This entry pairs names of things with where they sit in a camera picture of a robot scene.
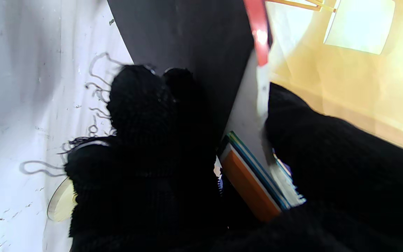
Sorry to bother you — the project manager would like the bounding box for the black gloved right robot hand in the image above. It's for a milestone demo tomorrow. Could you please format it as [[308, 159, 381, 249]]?
[[63, 65, 403, 252]]

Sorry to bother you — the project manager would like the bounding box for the red ping pong bat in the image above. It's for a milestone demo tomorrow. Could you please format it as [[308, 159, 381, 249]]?
[[107, 0, 307, 223]]

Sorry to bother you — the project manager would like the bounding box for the wooden mug tree stand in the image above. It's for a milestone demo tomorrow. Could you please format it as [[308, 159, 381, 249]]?
[[47, 177, 78, 223]]

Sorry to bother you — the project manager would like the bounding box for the printed living room backdrop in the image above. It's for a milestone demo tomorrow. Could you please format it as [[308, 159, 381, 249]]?
[[264, 0, 403, 160]]

